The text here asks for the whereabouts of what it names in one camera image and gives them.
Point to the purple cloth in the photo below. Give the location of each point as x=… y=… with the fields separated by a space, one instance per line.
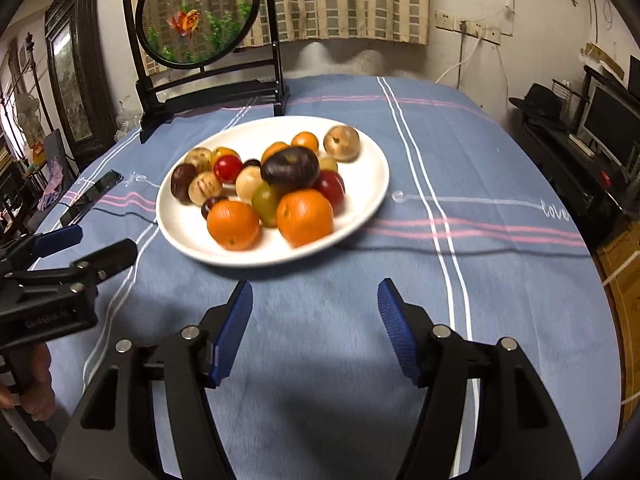
x=52 y=180

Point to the clear plastic bags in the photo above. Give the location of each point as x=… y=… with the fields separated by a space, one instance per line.
x=127 y=122

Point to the black hat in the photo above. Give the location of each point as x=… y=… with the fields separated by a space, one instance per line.
x=540 y=102

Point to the black desk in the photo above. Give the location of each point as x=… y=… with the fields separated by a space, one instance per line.
x=560 y=170

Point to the yellow-orange persimmon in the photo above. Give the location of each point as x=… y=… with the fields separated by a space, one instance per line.
x=225 y=151

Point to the black speaker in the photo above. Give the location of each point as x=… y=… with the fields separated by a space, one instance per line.
x=635 y=77

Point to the round goldfish screen black stand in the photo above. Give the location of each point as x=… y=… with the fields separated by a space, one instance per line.
x=200 y=15

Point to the small yellow loquat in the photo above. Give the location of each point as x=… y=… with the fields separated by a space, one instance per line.
x=328 y=164

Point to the dark purple passion fruit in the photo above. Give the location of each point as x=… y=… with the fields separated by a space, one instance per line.
x=290 y=167

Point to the flat cardboard box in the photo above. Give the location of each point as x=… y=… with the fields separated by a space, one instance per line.
x=605 y=60

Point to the white wall socket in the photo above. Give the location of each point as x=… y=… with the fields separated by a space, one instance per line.
x=443 y=20

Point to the tan onion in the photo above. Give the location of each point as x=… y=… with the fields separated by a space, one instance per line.
x=341 y=143

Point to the blue striped tablecloth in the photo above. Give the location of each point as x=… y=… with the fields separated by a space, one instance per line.
x=325 y=310

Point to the pale yellow round pear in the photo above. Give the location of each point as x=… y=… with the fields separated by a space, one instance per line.
x=248 y=182

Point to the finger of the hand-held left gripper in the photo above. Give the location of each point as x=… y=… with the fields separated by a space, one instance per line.
x=112 y=255
x=57 y=239

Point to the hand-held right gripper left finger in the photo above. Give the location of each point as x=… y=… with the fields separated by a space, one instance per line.
x=232 y=330

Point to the red plum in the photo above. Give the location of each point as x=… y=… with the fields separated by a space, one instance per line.
x=331 y=187

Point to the large orange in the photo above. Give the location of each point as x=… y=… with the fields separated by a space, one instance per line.
x=233 y=224
x=304 y=217

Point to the green yellow plum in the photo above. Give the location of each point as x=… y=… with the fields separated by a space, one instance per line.
x=265 y=205

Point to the brown round sapodilla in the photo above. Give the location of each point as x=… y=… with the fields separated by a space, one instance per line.
x=199 y=159

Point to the tan round sapodilla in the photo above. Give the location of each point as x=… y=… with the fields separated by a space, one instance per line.
x=205 y=187

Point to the dark purple plum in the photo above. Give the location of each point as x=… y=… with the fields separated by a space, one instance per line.
x=251 y=163
x=212 y=206

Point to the white plate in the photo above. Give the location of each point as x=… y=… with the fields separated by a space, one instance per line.
x=370 y=175

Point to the person's left hand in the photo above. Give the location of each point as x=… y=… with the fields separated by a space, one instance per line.
x=37 y=385

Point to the dark brown mangosteen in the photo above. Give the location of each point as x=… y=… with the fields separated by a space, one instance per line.
x=181 y=182

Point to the computer monitor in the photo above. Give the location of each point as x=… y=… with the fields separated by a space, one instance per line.
x=612 y=120

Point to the white power strip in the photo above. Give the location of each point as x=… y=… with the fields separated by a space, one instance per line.
x=480 y=31

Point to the checkered curtain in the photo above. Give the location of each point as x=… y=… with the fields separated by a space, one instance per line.
x=350 y=0

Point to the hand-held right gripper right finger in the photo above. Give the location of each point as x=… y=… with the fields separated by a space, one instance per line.
x=397 y=330

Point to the red tomato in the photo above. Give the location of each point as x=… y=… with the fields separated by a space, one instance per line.
x=226 y=168

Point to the small orange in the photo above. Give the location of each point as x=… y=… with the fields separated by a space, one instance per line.
x=305 y=140
x=274 y=150

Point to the black smartphone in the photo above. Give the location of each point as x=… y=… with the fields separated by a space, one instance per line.
x=92 y=197

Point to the dark wooden framed picture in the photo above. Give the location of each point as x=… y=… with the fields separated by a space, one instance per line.
x=75 y=60

